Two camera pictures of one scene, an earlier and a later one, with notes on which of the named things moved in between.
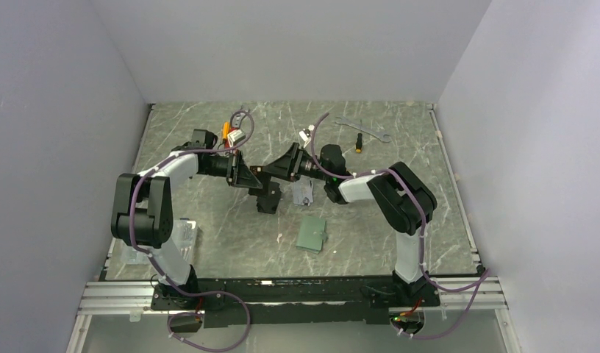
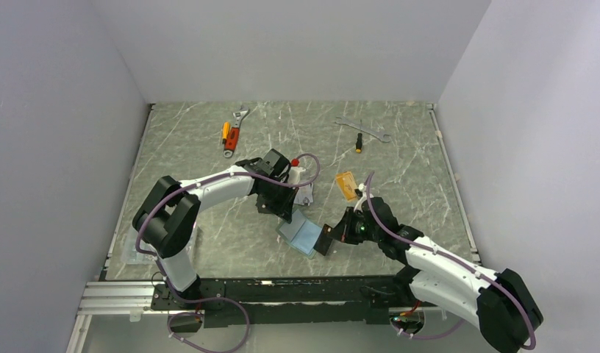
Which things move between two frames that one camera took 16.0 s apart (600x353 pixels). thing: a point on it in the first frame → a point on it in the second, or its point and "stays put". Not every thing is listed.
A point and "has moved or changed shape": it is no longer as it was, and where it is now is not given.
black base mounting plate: [362, 301] stays put
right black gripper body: [295, 167] → [357, 228]
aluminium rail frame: [479, 295] stays put
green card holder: [312, 234] has moved or changed shape
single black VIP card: [256, 169] has moved or changed shape
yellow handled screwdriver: [226, 129] stays put
